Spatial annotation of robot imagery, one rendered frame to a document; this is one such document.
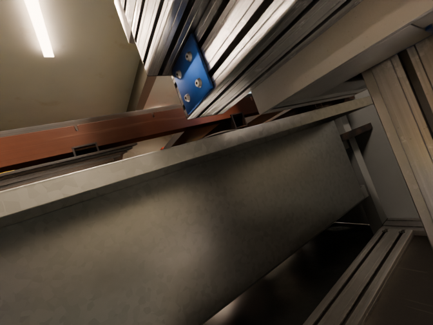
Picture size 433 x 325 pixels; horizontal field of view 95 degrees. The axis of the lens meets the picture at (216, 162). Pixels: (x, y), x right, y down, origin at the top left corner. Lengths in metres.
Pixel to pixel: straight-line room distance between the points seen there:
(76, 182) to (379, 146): 1.30
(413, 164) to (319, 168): 0.47
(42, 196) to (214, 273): 0.40
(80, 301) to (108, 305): 0.05
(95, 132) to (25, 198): 0.26
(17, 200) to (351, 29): 0.43
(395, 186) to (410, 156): 1.00
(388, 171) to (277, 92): 1.10
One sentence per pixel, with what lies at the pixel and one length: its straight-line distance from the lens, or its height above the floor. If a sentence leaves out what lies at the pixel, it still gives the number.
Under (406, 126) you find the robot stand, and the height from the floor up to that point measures 0.58.
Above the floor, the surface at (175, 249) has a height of 0.48.
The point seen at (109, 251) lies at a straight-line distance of 0.49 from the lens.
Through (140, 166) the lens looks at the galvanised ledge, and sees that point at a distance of 0.33.
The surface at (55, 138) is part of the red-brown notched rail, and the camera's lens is 0.56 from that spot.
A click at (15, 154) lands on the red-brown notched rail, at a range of 0.57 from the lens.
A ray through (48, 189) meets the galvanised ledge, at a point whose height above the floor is 0.67.
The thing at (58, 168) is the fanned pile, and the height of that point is 0.71.
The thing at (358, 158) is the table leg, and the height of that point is 0.43.
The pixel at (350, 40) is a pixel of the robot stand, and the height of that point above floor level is 0.70.
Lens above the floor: 0.61
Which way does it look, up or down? 2 degrees up
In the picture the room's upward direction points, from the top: 20 degrees counter-clockwise
